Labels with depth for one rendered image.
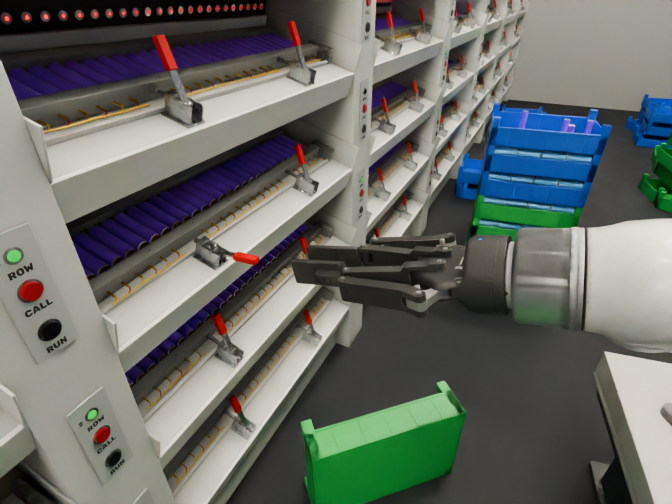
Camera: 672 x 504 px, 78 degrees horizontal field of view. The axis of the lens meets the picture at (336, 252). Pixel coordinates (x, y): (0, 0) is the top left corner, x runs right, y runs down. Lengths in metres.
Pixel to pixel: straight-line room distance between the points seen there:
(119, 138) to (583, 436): 1.09
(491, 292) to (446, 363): 0.83
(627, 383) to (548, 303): 0.58
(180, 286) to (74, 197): 0.19
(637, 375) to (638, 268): 0.61
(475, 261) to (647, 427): 0.56
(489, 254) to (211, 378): 0.48
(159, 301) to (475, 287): 0.37
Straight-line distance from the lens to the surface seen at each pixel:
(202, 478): 0.84
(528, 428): 1.14
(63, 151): 0.46
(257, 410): 0.89
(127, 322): 0.53
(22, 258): 0.41
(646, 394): 0.95
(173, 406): 0.68
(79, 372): 0.49
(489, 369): 1.23
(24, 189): 0.40
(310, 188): 0.77
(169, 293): 0.56
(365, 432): 0.80
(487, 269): 0.39
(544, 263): 0.38
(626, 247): 0.38
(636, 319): 0.38
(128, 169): 0.46
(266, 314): 0.79
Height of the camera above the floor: 0.86
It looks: 32 degrees down
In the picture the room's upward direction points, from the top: straight up
